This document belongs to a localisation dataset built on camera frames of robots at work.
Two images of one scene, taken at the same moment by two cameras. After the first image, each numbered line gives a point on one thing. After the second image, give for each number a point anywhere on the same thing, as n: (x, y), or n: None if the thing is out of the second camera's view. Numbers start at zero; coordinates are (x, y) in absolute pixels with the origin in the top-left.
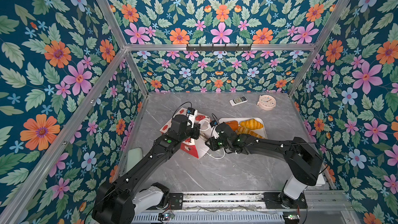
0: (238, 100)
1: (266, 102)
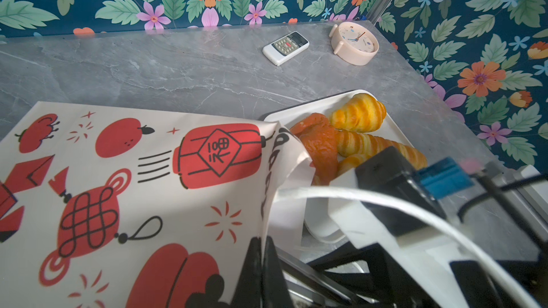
0: (279, 50)
1: (353, 43)
